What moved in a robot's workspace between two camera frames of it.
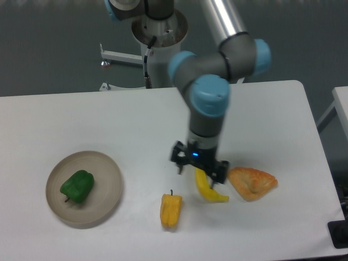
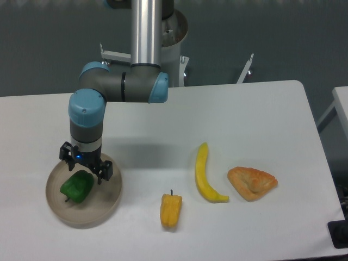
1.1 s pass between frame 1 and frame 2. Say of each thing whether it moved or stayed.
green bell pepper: stayed
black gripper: moved
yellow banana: stayed
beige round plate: stayed
